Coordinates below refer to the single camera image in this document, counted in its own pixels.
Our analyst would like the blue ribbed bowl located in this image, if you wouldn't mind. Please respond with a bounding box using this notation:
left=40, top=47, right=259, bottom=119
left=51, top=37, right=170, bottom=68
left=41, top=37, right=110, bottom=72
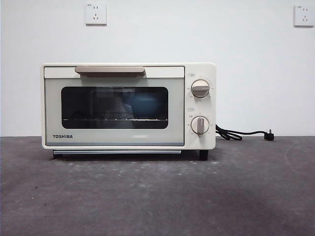
left=130, top=92, right=159, bottom=118

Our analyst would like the beige temperature knob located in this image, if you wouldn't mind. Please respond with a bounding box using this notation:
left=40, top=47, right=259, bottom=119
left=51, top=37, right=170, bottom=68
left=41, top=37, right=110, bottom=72
left=191, top=79, right=211, bottom=98

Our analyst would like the metal wire oven rack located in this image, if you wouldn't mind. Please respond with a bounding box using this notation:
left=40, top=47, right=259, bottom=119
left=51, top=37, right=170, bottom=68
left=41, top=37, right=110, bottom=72
left=63, top=118, right=169, bottom=122

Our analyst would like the beige timer knob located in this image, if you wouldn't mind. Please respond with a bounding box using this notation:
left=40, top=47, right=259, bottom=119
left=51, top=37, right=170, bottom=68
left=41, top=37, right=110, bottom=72
left=191, top=116, right=210, bottom=135

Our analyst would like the beige oven door handle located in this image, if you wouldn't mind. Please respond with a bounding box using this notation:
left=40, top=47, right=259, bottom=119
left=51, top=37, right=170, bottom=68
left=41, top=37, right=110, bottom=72
left=74, top=65, right=145, bottom=78

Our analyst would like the black power cable with plug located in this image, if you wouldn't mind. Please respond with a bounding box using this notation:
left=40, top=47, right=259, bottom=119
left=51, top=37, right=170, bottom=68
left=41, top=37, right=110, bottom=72
left=216, top=124, right=276, bottom=142

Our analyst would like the white wall socket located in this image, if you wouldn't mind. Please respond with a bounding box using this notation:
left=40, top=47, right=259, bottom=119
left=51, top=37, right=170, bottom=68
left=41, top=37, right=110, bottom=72
left=293, top=4, right=315, bottom=28
left=85, top=2, right=108, bottom=27

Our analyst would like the silver crumb tray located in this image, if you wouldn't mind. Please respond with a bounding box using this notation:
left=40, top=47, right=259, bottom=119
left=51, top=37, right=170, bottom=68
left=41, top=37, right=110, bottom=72
left=53, top=150, right=182, bottom=155

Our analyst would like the cream glass oven door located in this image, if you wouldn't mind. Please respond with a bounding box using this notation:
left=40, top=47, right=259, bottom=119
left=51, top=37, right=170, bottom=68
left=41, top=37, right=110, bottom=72
left=43, top=65, right=185, bottom=148

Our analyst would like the cream Toshiba toaster oven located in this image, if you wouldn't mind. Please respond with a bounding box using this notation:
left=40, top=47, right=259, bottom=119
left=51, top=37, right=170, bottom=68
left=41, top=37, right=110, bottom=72
left=41, top=62, right=217, bottom=156

